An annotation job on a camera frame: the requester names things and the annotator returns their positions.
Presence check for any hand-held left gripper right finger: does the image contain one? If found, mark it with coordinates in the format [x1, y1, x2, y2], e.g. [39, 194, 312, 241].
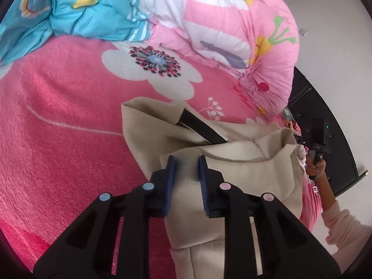
[198, 155, 340, 279]

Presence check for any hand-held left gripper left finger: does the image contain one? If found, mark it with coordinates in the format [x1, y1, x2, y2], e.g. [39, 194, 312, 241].
[33, 155, 177, 279]

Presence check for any cream jacket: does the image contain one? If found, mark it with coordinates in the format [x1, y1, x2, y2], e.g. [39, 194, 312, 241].
[120, 97, 306, 279]

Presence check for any person's right forearm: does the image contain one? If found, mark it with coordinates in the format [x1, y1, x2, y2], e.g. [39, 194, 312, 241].
[312, 176, 372, 271]

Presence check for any pile of small clothes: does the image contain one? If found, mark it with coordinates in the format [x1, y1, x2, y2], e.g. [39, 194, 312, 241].
[280, 107, 300, 131]

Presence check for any person's right hand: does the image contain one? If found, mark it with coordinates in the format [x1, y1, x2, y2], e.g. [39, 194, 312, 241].
[305, 153, 326, 181]

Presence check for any pink printed quilt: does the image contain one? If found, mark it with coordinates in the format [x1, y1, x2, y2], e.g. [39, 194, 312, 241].
[139, 0, 300, 117]

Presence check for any pink floral blanket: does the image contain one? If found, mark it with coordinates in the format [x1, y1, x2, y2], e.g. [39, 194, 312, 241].
[0, 33, 323, 279]

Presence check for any blue printed quilt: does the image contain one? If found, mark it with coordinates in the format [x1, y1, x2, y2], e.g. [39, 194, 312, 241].
[0, 0, 154, 67]

